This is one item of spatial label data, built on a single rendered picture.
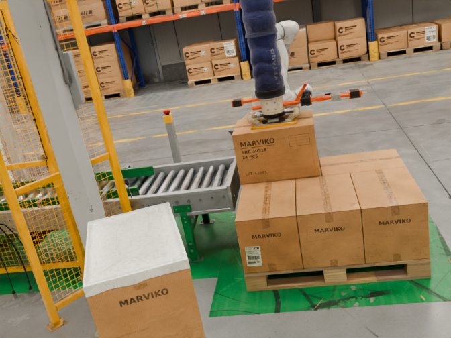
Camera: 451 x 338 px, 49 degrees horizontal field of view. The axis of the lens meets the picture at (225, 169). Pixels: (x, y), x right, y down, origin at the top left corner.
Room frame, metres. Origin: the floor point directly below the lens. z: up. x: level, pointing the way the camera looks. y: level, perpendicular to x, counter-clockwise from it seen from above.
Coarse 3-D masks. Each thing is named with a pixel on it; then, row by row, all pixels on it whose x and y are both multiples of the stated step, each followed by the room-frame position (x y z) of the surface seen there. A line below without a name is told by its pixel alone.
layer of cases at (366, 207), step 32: (320, 160) 3.66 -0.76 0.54; (352, 160) 3.53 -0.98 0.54; (384, 160) 3.41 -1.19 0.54; (256, 192) 3.25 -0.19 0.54; (288, 192) 3.15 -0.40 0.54; (320, 192) 3.05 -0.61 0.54; (352, 192) 2.96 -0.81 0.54; (384, 192) 2.88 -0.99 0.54; (416, 192) 2.79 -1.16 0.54; (256, 224) 2.84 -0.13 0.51; (288, 224) 2.80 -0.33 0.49; (320, 224) 2.76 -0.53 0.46; (352, 224) 2.73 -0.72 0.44; (384, 224) 2.69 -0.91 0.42; (416, 224) 2.66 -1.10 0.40; (256, 256) 2.84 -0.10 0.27; (288, 256) 2.81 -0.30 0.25; (320, 256) 2.77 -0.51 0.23; (352, 256) 2.73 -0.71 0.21; (384, 256) 2.69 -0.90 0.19; (416, 256) 2.66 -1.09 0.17
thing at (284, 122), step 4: (264, 120) 3.51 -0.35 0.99; (280, 120) 3.52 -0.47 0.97; (284, 120) 3.47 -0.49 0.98; (288, 120) 3.48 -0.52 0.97; (292, 120) 3.46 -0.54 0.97; (296, 120) 3.45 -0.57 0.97; (252, 124) 3.57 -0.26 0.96; (260, 124) 3.51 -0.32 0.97; (264, 124) 3.49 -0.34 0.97; (268, 124) 3.48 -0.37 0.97; (272, 124) 3.47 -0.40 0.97; (276, 124) 3.45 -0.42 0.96; (280, 124) 3.44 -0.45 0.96; (284, 124) 3.44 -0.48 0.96; (288, 124) 3.43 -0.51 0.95; (292, 124) 3.42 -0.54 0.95; (252, 128) 3.49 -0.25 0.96; (256, 128) 3.48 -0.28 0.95; (260, 128) 3.47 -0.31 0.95; (264, 128) 3.47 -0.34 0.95
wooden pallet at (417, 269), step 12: (360, 264) 2.72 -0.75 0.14; (372, 264) 2.71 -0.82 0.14; (384, 264) 2.69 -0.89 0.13; (408, 264) 2.67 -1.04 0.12; (420, 264) 2.65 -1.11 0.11; (252, 276) 2.85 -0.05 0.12; (264, 276) 2.84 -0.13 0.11; (312, 276) 2.87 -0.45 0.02; (324, 276) 2.76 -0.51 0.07; (336, 276) 2.75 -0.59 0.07; (348, 276) 2.79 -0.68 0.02; (360, 276) 2.76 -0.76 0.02; (372, 276) 2.74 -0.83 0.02; (384, 276) 2.72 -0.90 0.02; (396, 276) 2.69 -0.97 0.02; (408, 276) 2.67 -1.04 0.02; (420, 276) 2.65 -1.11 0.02; (252, 288) 2.85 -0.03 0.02; (264, 288) 2.84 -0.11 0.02; (276, 288) 2.82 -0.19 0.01
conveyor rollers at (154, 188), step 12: (192, 168) 4.01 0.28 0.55; (204, 168) 3.99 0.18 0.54; (132, 180) 4.02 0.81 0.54; (156, 180) 3.87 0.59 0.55; (168, 180) 3.84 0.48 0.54; (180, 180) 3.83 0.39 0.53; (204, 180) 3.69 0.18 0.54; (216, 180) 3.62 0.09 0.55; (36, 192) 4.16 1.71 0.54; (48, 192) 4.07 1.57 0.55; (144, 192) 3.73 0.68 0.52
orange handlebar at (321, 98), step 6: (318, 96) 3.52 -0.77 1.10; (324, 96) 3.53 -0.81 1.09; (330, 96) 3.48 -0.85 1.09; (342, 96) 3.46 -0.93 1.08; (348, 96) 3.45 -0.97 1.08; (246, 102) 3.89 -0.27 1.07; (288, 102) 3.55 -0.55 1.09; (294, 102) 3.53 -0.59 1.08; (252, 108) 3.60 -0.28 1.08; (258, 108) 3.59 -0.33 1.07
